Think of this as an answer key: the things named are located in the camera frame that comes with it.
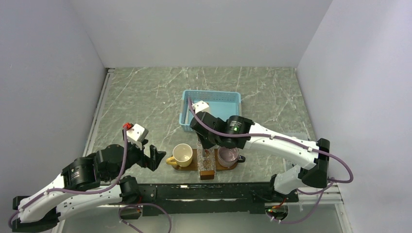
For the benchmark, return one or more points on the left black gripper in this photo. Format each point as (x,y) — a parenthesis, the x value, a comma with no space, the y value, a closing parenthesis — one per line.
(155,157)

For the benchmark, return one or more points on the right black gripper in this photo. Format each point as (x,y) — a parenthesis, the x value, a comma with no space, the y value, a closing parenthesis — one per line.
(207,144)

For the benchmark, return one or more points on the clear holder with brown ends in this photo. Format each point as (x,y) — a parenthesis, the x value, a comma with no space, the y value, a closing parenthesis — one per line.
(206,164)

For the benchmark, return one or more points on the mauve ceramic cup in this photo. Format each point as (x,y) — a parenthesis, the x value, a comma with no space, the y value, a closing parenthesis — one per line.
(229,157)

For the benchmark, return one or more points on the yellow ceramic mug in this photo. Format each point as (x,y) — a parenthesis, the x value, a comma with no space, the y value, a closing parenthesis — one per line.
(182,156)

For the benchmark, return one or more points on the brown oval wooden tray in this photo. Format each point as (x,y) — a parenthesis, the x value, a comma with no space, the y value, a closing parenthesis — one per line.
(193,165)

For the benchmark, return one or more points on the light blue plastic basket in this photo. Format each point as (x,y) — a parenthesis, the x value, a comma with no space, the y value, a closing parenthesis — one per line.
(222,104)

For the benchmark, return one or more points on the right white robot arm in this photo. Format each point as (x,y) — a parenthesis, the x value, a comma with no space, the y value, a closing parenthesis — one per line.
(242,133)

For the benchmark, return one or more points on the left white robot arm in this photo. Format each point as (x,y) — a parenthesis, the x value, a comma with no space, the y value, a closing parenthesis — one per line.
(86,183)

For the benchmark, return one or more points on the clear plastic container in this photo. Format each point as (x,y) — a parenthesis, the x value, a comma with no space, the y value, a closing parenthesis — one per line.
(300,136)

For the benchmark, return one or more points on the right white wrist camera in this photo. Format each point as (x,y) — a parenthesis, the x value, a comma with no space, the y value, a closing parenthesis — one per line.
(201,106)

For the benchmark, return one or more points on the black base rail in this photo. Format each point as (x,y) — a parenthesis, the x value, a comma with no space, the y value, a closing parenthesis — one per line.
(199,198)

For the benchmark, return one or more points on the aluminium frame rail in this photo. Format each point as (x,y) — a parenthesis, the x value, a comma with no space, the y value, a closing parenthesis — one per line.
(98,112)

